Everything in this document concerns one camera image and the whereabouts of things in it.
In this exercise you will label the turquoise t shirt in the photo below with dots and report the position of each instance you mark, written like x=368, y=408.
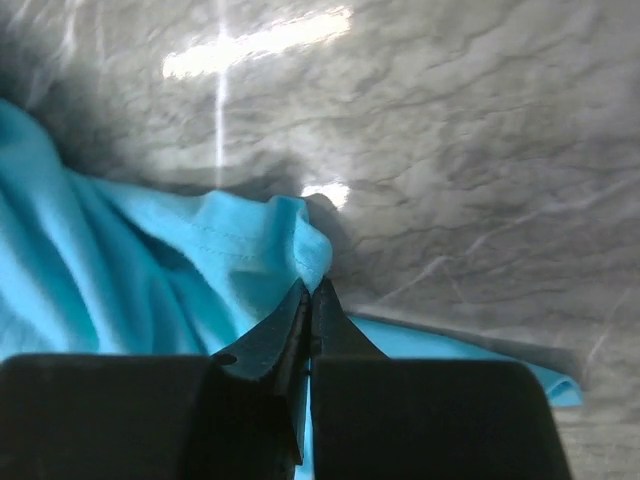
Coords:
x=115, y=298

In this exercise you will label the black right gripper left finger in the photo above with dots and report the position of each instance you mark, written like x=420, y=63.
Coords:
x=259, y=388

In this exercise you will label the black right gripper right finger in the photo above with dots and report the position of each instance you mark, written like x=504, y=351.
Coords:
x=333, y=333

